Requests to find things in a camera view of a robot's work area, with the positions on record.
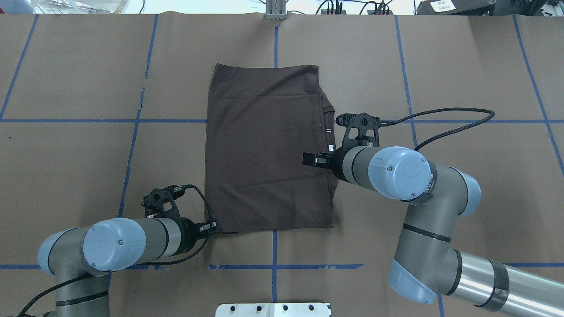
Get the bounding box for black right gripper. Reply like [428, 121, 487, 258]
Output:
[302, 147, 348, 180]

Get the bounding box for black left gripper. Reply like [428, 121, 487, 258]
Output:
[178, 218, 219, 252]

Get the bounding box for brown t-shirt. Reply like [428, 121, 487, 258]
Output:
[205, 64, 338, 233]

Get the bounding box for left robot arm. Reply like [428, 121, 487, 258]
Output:
[19, 218, 218, 317]

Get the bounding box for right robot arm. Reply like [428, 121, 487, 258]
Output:
[302, 146, 563, 317]

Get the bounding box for black power strip plugs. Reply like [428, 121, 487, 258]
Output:
[315, 0, 393, 15]

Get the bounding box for labelled dark box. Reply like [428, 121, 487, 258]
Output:
[416, 0, 496, 16]

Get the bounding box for clear plastic bag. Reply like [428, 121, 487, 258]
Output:
[26, 0, 129, 14]

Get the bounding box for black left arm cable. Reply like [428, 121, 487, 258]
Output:
[18, 184, 219, 317]

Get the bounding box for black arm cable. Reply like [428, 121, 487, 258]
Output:
[18, 184, 219, 317]
[379, 108, 495, 152]

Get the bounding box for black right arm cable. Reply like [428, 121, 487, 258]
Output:
[379, 108, 495, 152]

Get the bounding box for white pedestal column base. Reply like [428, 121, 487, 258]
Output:
[215, 302, 332, 317]

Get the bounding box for aluminium frame post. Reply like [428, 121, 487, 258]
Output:
[262, 0, 287, 20]

